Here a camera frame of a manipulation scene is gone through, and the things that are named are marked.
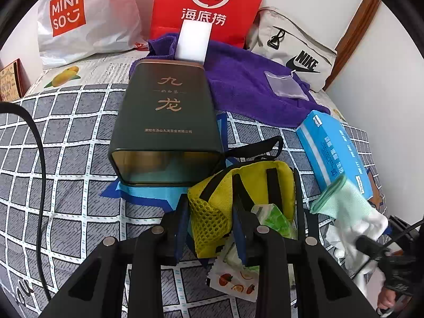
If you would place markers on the fruit print wet wipe packet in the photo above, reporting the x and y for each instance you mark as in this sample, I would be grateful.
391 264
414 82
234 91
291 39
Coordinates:
232 280

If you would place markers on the white sponge block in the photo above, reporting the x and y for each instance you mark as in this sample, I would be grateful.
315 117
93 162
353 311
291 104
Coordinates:
193 41

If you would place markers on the purple towel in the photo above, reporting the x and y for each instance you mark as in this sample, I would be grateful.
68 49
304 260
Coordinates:
241 79

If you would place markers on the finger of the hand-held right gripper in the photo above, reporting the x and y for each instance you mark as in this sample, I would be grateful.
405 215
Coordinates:
369 245

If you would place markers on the white cloth gloves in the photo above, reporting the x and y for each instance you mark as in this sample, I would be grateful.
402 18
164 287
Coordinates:
361 227

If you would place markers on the grey checked bed sheet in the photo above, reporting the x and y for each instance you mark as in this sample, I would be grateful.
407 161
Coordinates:
73 159

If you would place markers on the wooden framed picture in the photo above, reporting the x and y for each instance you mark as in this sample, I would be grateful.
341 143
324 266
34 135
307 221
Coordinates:
13 79

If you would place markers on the green tissue pack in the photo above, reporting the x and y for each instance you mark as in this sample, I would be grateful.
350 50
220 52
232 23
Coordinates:
275 220

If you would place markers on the person's right hand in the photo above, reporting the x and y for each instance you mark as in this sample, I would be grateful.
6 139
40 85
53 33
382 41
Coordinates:
386 301

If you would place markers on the beige fabric bag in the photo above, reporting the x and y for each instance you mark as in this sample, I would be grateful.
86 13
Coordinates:
298 39

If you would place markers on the white plastic shopping bag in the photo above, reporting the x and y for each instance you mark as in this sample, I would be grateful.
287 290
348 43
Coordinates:
99 13

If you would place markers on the small red white wrapper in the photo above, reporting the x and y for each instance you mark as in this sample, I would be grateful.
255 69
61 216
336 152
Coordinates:
140 45

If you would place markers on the mint green mesh sleeve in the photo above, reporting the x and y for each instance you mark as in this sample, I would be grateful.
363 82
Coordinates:
341 198

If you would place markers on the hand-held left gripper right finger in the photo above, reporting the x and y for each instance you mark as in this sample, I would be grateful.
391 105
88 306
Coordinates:
240 240

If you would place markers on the small clear mesh pouch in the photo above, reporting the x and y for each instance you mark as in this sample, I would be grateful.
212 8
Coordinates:
285 84

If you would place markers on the dark green tin box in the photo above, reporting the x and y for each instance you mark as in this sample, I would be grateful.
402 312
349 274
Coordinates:
165 112

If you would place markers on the brown wooden door frame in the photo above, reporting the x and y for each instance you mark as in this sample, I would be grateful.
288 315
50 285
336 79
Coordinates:
359 29

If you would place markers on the blue tissue pack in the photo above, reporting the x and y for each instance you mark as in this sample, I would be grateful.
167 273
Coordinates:
334 149

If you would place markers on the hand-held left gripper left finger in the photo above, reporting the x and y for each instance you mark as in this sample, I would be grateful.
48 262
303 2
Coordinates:
180 230

